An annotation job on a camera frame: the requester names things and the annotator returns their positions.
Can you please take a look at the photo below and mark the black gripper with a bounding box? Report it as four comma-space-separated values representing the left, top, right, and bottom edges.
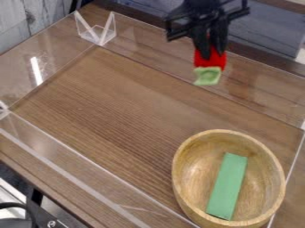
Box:
163, 0, 250, 59

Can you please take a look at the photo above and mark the red plush strawberry toy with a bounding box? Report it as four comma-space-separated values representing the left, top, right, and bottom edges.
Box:
192, 45, 226, 86

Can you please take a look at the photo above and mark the wooden oval bowl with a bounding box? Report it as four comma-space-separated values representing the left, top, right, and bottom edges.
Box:
171, 129, 286, 228

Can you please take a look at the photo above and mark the green rectangular block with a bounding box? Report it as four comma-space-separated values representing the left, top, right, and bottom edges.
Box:
205, 153, 247, 221

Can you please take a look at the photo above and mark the clear acrylic barrier panel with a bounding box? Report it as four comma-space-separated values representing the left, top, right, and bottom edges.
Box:
0, 101, 193, 228

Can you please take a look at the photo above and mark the black table leg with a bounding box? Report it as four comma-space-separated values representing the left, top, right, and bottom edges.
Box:
26, 188, 42, 214

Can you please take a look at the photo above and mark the clear acrylic corner bracket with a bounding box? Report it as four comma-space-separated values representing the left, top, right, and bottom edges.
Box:
73, 12, 116, 46

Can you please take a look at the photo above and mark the black cable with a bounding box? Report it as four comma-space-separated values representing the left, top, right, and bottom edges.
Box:
0, 202, 40, 228

